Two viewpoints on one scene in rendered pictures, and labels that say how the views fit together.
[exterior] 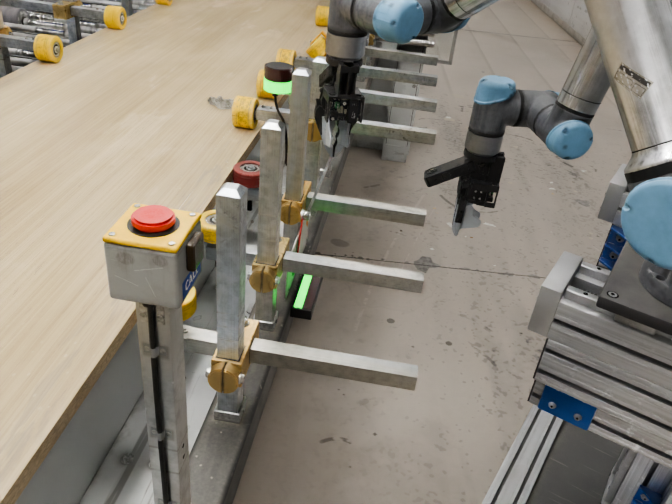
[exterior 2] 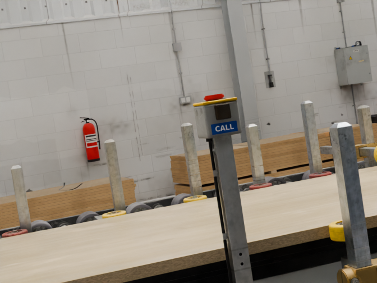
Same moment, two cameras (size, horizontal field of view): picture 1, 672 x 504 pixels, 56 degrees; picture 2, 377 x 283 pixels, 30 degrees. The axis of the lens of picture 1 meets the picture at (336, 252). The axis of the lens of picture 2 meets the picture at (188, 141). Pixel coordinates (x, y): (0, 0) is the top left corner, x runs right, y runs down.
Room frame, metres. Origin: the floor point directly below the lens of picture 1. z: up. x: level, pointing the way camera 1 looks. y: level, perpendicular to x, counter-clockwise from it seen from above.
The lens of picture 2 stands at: (-0.03, -1.09, 1.22)
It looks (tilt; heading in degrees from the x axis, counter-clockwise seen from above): 3 degrees down; 70
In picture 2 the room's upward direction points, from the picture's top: 9 degrees counter-clockwise
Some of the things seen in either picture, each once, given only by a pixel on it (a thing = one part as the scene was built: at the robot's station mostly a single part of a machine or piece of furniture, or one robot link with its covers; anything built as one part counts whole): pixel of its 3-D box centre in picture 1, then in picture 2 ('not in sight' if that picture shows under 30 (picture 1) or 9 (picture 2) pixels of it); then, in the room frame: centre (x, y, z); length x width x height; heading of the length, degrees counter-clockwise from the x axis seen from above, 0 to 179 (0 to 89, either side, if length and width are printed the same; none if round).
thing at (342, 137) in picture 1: (344, 139); not in sight; (1.21, 0.01, 1.04); 0.06 x 0.03 x 0.09; 15
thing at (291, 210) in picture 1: (294, 201); not in sight; (1.28, 0.11, 0.85); 0.13 x 0.06 x 0.05; 175
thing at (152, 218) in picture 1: (153, 221); (214, 99); (0.50, 0.17, 1.22); 0.04 x 0.04 x 0.02
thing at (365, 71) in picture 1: (360, 69); not in sight; (2.04, -0.01, 0.95); 0.50 x 0.04 x 0.04; 85
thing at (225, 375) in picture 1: (234, 354); (371, 274); (0.78, 0.15, 0.81); 0.13 x 0.06 x 0.05; 175
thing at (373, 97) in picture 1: (350, 93); not in sight; (1.79, 0.01, 0.95); 0.50 x 0.04 x 0.04; 85
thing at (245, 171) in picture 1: (250, 188); not in sight; (1.31, 0.22, 0.85); 0.08 x 0.08 x 0.11
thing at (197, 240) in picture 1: (195, 251); (222, 111); (0.50, 0.13, 1.20); 0.03 x 0.01 x 0.03; 175
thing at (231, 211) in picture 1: (230, 323); (356, 237); (0.76, 0.15, 0.90); 0.03 x 0.03 x 0.48; 85
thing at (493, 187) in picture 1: (478, 176); not in sight; (1.27, -0.29, 0.97); 0.09 x 0.08 x 0.12; 85
